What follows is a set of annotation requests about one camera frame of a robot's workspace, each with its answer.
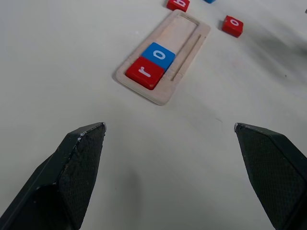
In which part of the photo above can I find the wooden block tray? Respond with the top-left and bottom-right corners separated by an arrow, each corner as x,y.
115,9 -> 212,106

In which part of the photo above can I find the red tile letter o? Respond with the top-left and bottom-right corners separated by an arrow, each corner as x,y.
222,15 -> 244,38

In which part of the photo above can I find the red tile letter b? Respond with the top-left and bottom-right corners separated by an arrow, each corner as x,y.
166,0 -> 191,13

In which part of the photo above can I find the red tile letter r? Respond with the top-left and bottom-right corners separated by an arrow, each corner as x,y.
125,56 -> 166,91

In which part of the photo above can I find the blue tile letter o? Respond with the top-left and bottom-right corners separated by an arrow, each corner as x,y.
141,42 -> 177,72

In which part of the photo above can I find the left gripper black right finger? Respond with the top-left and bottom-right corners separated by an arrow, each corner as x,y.
234,122 -> 307,230

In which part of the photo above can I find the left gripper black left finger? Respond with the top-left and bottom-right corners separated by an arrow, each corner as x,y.
0,122 -> 107,230

